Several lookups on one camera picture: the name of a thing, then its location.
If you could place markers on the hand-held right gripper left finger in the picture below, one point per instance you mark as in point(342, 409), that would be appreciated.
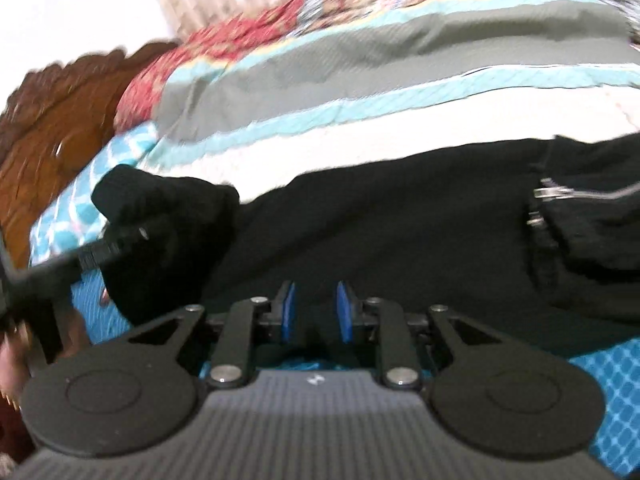
point(290, 310)

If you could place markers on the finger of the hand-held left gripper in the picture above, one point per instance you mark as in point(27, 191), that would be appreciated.
point(125, 240)

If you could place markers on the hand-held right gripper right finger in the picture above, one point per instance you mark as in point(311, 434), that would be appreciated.
point(344, 310)

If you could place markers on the black pants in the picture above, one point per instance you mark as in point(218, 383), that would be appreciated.
point(400, 230)

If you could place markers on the person's left hand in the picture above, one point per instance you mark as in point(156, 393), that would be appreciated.
point(11, 360)

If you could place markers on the teal wave-patterned cloth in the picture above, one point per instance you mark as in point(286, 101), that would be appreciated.
point(75, 200)

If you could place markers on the carved wooden headboard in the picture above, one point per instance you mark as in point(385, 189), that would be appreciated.
point(50, 125)

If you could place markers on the red floral quilt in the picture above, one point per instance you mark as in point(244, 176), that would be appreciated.
point(200, 50)

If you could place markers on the patterned bedsheet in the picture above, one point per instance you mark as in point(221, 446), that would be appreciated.
point(400, 60)

